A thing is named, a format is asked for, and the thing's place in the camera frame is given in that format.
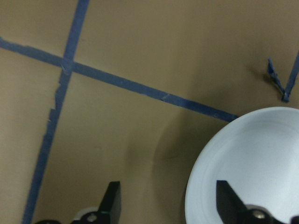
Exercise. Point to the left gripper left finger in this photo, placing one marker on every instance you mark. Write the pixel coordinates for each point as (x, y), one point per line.
(109, 210)

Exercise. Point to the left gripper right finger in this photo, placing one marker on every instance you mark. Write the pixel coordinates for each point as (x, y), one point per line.
(232, 210)

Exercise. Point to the blue plate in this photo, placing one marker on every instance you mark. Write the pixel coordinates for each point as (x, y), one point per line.
(258, 155)

